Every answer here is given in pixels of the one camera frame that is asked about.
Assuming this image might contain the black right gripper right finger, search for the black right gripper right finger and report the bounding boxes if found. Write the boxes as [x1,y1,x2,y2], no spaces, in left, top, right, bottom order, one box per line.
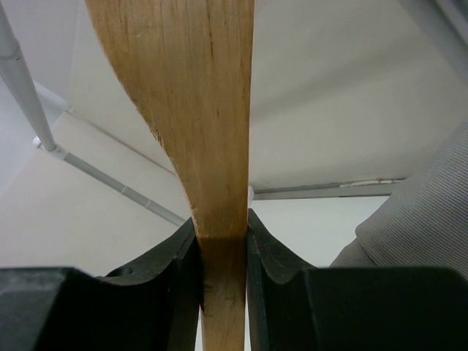
[247,211,467,350]

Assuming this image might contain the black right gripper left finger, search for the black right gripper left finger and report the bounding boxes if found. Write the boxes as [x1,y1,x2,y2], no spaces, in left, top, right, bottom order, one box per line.
[1,221,201,350]

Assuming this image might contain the grey trousers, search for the grey trousers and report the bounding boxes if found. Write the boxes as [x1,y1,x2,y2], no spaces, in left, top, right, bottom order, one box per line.
[331,122,467,276]

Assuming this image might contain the wooden clothes hanger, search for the wooden clothes hanger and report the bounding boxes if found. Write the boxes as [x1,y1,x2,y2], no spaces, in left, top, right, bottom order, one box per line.
[86,1,254,350]

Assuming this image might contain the white metal clothes rack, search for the white metal clothes rack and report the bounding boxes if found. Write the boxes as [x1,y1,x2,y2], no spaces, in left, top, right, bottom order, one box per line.
[1,8,402,227]

